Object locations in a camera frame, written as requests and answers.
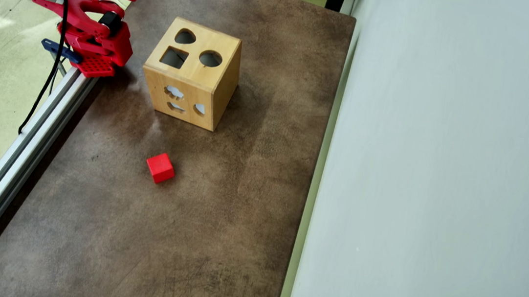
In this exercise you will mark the red cube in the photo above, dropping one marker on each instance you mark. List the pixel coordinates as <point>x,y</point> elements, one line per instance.
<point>160,167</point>

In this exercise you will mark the blue clamp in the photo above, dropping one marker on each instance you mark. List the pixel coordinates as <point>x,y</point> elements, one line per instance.
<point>61,50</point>

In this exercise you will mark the wooden shape sorter box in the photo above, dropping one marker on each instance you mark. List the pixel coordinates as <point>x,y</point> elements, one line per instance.
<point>193,79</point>

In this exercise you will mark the aluminium profile rail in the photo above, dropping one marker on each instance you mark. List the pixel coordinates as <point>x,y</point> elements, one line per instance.
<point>12,161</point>

